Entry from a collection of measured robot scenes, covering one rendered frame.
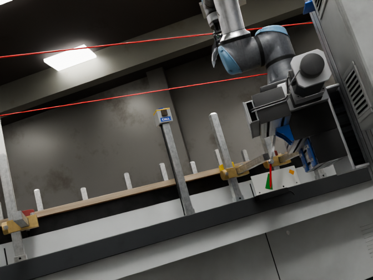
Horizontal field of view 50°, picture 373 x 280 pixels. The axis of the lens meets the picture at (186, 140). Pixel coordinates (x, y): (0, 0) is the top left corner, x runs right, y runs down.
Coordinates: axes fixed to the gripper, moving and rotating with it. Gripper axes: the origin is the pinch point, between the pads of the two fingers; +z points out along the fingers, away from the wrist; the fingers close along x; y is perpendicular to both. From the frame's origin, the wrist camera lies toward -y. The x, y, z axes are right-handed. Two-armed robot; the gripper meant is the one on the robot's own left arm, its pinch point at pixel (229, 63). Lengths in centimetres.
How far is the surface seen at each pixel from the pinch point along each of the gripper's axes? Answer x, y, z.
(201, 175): -31, -27, 43
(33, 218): -96, 27, 46
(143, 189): -59, -12, 43
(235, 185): -15, -17, 54
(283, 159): 11, -26, 48
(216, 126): -15.4, -17.1, 23.4
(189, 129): -87, -482, -87
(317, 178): 26, -42, 61
